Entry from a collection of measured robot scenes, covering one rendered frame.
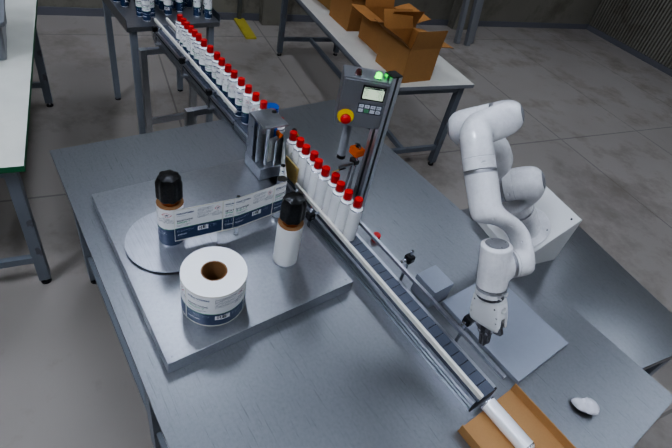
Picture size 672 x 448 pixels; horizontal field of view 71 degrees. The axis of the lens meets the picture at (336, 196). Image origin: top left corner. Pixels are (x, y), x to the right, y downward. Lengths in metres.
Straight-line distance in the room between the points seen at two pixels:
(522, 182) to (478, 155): 0.48
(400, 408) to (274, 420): 0.38
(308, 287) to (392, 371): 0.39
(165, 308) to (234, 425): 0.42
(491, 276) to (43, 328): 2.13
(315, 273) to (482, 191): 0.70
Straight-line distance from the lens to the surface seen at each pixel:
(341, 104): 1.68
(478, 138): 1.33
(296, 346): 1.58
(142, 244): 1.76
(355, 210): 1.73
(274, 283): 1.66
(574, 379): 1.90
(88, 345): 2.63
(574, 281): 2.24
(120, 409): 2.44
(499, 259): 1.31
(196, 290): 1.45
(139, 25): 3.39
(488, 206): 1.31
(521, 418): 1.71
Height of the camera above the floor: 2.17
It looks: 39 degrees down
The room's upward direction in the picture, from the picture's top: 14 degrees clockwise
